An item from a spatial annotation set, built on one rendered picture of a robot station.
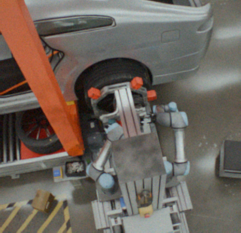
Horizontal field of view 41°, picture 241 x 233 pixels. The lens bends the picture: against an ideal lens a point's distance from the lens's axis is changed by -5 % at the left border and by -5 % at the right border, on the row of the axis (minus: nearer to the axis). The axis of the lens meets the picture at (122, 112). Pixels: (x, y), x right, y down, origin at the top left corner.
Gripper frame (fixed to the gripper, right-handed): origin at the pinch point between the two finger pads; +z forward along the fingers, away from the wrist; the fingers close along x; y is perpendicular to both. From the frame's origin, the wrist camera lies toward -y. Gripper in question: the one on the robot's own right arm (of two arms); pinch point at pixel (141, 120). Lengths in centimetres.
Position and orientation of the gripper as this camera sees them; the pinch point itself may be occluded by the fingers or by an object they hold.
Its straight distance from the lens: 319.6
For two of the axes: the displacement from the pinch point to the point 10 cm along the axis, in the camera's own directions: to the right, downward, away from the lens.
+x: 1.7, 8.5, -5.0
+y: -0.8, -4.9, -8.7
